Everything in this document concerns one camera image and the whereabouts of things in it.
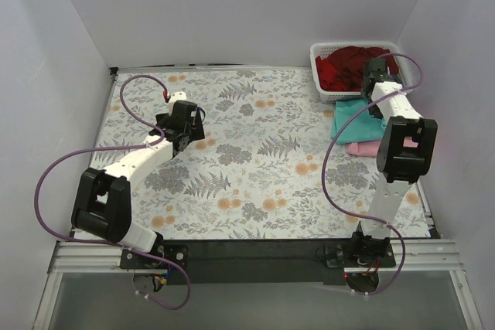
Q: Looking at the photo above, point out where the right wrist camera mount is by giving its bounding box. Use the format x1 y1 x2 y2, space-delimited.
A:
362 58 402 87

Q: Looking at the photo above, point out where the folded pink t shirt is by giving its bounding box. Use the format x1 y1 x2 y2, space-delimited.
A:
346 141 381 158

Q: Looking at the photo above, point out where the floral table cloth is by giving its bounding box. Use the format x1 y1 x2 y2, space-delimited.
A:
73 67 432 241

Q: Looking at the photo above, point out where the dark red t shirt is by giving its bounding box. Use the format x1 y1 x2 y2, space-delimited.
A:
326 46 391 92

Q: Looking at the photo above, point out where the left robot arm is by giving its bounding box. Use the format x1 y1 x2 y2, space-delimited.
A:
71 108 204 268

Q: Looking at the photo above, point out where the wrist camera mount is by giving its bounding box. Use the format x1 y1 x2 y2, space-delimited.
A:
163 91 205 128
362 58 402 87

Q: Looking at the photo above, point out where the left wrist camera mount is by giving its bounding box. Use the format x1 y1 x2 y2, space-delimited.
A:
163 91 205 128

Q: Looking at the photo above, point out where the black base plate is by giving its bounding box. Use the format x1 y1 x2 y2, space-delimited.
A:
119 239 398 287

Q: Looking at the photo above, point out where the teal t shirt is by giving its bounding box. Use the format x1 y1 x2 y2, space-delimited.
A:
330 99 386 145

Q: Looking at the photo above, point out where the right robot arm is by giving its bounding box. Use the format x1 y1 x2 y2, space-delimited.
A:
350 78 438 267

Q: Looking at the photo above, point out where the bright red t shirt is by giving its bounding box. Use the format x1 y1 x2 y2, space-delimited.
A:
316 56 340 91

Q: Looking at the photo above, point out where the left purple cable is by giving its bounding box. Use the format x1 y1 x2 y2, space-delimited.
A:
33 74 193 311

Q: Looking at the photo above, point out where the white plastic laundry basket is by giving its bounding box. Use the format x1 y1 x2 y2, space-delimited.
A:
309 40 401 104

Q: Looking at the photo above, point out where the aluminium front rail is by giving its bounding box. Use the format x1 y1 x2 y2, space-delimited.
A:
50 239 465 273

